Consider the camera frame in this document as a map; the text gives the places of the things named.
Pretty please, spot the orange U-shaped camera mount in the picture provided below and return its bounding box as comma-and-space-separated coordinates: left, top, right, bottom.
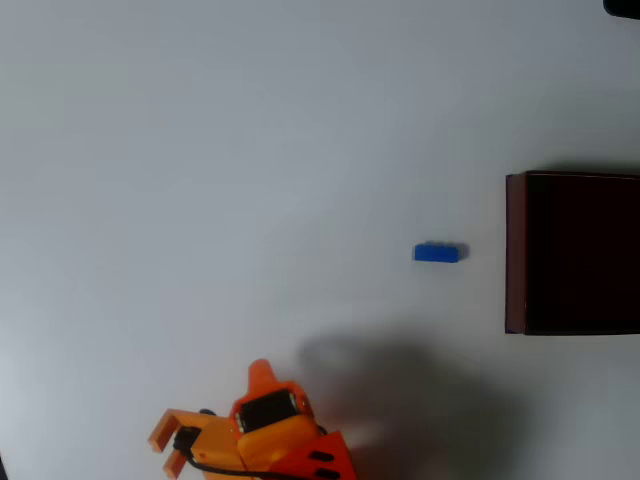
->
147, 408, 242, 480

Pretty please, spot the black cable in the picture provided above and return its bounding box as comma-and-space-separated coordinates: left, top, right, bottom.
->
172, 426, 301, 480

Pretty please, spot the blue lego brick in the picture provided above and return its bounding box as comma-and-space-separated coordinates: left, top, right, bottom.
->
412, 241, 471, 263

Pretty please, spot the black object at table edge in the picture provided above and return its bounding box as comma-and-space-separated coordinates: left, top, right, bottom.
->
602, 0, 640, 21

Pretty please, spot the dark red box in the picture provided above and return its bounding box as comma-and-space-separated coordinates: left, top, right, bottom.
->
504, 169, 640, 337

